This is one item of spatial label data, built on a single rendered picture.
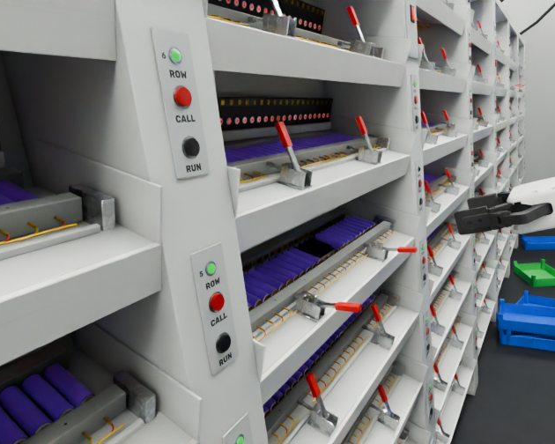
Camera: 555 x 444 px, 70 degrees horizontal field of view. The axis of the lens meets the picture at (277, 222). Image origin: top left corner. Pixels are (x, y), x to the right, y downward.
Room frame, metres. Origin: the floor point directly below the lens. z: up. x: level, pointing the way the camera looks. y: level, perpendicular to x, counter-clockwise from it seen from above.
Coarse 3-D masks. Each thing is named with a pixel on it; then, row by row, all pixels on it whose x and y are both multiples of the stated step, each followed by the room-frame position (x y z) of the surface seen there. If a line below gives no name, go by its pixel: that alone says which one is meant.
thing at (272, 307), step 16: (384, 224) 0.89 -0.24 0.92; (368, 240) 0.79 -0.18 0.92; (384, 240) 0.82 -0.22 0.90; (336, 256) 0.69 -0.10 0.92; (352, 256) 0.73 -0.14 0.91; (320, 272) 0.62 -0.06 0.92; (288, 288) 0.56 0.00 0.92; (304, 288) 0.58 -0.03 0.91; (272, 304) 0.52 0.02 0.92; (288, 304) 0.55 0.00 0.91; (256, 320) 0.48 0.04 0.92
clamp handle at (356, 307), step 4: (316, 296) 0.54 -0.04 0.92; (316, 300) 0.54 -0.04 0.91; (316, 304) 0.53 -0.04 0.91; (320, 304) 0.53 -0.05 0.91; (324, 304) 0.53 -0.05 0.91; (328, 304) 0.52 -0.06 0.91; (332, 304) 0.52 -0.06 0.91; (336, 304) 0.51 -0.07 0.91; (340, 304) 0.51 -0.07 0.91; (344, 304) 0.51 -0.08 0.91; (348, 304) 0.51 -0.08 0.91; (352, 304) 0.50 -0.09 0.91; (356, 304) 0.50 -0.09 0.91; (360, 304) 0.50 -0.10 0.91; (336, 308) 0.51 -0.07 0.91; (340, 308) 0.51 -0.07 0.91; (344, 308) 0.50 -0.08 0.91; (348, 308) 0.50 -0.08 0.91; (352, 308) 0.50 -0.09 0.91; (356, 308) 0.49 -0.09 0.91; (360, 308) 0.50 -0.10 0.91; (356, 312) 0.50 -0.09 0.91
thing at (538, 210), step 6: (540, 204) 0.46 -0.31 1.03; (546, 204) 0.45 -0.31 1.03; (528, 210) 0.45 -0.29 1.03; (534, 210) 0.44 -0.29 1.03; (540, 210) 0.45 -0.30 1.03; (546, 210) 0.45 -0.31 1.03; (552, 210) 0.45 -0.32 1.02; (504, 216) 0.46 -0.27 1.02; (510, 216) 0.45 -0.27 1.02; (516, 216) 0.44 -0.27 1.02; (522, 216) 0.44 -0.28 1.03; (528, 216) 0.44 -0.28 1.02; (534, 216) 0.44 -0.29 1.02; (540, 216) 0.44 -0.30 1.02; (504, 222) 0.46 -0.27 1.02; (510, 222) 0.45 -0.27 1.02; (516, 222) 0.44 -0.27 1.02; (522, 222) 0.44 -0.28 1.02; (528, 222) 0.44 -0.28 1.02
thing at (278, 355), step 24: (360, 216) 0.96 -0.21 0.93; (384, 216) 0.93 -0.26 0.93; (408, 216) 0.90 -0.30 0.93; (408, 240) 0.86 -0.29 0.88; (360, 264) 0.72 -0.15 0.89; (384, 264) 0.73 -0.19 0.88; (336, 288) 0.62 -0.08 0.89; (360, 288) 0.63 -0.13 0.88; (336, 312) 0.56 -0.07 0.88; (288, 336) 0.49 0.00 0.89; (312, 336) 0.50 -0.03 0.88; (264, 360) 0.44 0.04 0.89; (288, 360) 0.45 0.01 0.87; (264, 384) 0.41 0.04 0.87
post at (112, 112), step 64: (128, 0) 0.33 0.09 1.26; (192, 0) 0.39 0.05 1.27; (64, 64) 0.38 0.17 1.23; (128, 64) 0.32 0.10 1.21; (64, 128) 0.39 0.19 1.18; (128, 128) 0.33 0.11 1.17; (192, 192) 0.36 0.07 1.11; (128, 320) 0.37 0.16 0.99; (192, 320) 0.34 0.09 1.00; (192, 384) 0.33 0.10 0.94; (256, 384) 0.40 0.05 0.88
